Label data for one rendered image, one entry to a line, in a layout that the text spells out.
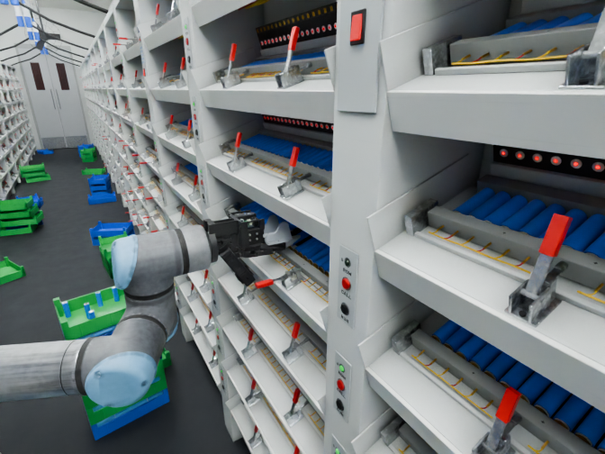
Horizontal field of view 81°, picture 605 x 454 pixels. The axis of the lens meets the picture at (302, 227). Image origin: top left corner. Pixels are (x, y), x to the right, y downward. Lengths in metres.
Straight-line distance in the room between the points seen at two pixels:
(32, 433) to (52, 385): 1.30
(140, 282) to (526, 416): 0.59
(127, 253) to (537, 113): 0.60
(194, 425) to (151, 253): 1.17
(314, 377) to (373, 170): 0.50
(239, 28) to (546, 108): 0.89
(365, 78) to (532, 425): 0.42
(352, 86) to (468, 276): 0.25
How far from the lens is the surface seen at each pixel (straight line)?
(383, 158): 0.43
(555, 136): 0.33
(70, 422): 1.96
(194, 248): 0.69
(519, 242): 0.42
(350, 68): 0.46
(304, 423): 0.97
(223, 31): 1.08
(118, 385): 0.65
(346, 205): 0.49
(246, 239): 0.73
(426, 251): 0.45
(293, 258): 0.77
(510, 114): 0.34
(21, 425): 2.06
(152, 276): 0.69
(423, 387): 0.54
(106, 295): 1.72
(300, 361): 0.84
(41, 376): 0.70
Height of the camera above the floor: 1.31
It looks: 21 degrees down
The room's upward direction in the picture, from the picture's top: straight up
